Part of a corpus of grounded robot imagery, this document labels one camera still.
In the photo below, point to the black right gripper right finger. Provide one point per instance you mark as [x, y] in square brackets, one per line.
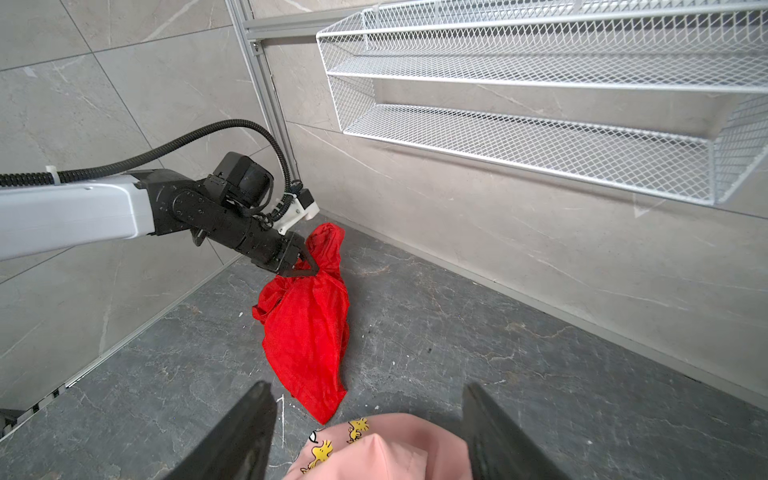
[498, 448]

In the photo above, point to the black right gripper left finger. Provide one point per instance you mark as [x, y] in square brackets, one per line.
[238, 446]

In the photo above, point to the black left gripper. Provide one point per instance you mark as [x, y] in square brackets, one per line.
[283, 255]

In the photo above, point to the red cloth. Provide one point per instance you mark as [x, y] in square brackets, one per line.
[306, 332]

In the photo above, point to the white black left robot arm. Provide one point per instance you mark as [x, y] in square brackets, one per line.
[224, 208]

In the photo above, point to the pink cartoon print cloth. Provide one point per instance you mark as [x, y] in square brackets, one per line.
[386, 446]

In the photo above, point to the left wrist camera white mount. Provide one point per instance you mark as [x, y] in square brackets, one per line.
[302, 207]

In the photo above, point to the aluminium horizontal back rail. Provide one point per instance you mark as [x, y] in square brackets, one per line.
[295, 25]

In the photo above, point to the aluminium frame post left corner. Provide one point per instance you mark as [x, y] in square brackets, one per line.
[262, 79]

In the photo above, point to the white wire mesh basket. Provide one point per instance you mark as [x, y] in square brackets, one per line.
[662, 98]

